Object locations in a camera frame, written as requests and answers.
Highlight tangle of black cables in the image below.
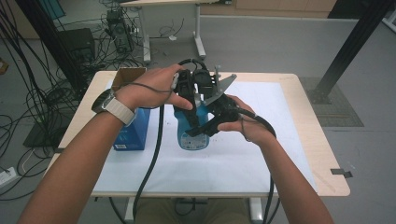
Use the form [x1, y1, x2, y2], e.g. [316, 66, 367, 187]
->
[0, 6, 104, 202]

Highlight black metal post with base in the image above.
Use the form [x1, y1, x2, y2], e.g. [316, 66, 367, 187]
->
[307, 0, 396, 105]

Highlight person's khaki trousers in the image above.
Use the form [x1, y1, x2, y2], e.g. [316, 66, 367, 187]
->
[134, 197, 254, 224]

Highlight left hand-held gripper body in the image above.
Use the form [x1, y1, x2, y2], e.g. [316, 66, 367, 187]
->
[173, 64, 222, 110]

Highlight person's right hand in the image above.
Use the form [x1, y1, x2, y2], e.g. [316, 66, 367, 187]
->
[217, 94, 278, 147]

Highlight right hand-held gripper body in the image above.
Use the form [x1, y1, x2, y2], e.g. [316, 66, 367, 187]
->
[203, 73, 243, 126]

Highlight white table mat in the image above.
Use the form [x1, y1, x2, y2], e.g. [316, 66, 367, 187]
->
[92, 79, 318, 194]

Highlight black box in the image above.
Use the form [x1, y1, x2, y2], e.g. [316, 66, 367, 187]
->
[58, 28, 96, 63]

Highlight blue bottle with white cap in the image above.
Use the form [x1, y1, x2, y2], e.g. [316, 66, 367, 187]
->
[173, 92, 210, 151]

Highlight blue cardboard box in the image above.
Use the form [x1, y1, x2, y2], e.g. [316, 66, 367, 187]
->
[110, 66, 151, 151]

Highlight white power strip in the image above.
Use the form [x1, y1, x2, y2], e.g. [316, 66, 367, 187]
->
[0, 166, 19, 189]

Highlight wristwatch with white band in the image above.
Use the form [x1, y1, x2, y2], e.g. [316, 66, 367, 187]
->
[91, 88, 138, 127]

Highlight white desk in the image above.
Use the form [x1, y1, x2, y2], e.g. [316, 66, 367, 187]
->
[120, 0, 219, 63]

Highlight black computer tower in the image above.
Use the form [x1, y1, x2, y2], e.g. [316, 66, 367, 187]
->
[106, 8, 134, 54]

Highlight light wooden table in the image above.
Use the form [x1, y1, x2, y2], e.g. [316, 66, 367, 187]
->
[46, 70, 351, 199]

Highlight person's left hand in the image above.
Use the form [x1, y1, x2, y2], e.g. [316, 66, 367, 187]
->
[115, 63, 194, 112]

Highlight thin black cable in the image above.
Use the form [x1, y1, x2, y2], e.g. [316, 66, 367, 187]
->
[273, 197, 283, 224]
[107, 196, 129, 224]

